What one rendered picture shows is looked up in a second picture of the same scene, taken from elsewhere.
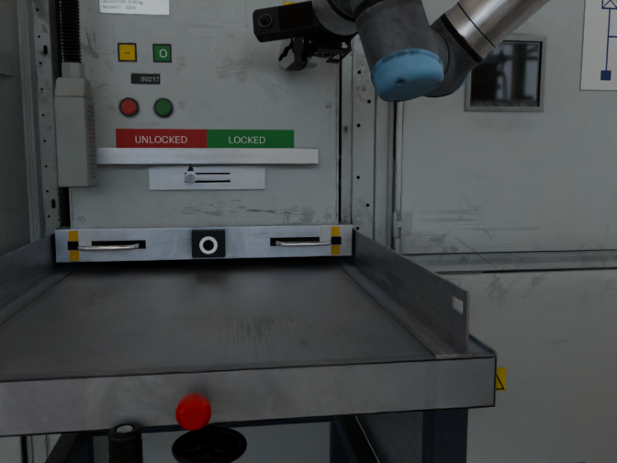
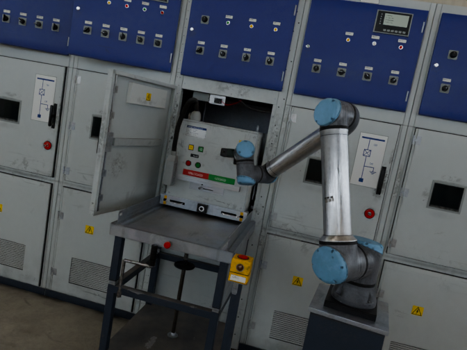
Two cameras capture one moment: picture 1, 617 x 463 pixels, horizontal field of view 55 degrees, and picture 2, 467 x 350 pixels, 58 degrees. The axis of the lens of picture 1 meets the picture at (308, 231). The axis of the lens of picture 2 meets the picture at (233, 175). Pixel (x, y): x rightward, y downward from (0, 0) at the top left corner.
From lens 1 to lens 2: 1.49 m
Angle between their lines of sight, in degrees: 18
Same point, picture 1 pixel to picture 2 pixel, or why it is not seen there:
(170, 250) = (191, 207)
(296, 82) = not seen: hidden behind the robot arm
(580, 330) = not seen: hidden behind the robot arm
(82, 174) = (169, 182)
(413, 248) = (275, 226)
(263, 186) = (222, 194)
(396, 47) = (240, 173)
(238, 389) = (178, 244)
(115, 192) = (179, 186)
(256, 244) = (216, 212)
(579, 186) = not seen: hidden behind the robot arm
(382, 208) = (267, 209)
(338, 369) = (198, 246)
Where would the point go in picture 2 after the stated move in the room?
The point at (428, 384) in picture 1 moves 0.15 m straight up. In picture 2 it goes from (217, 255) to (222, 223)
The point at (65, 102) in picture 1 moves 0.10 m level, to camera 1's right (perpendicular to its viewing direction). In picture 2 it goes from (169, 162) to (184, 165)
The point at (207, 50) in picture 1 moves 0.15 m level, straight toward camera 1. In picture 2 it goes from (213, 151) to (207, 152)
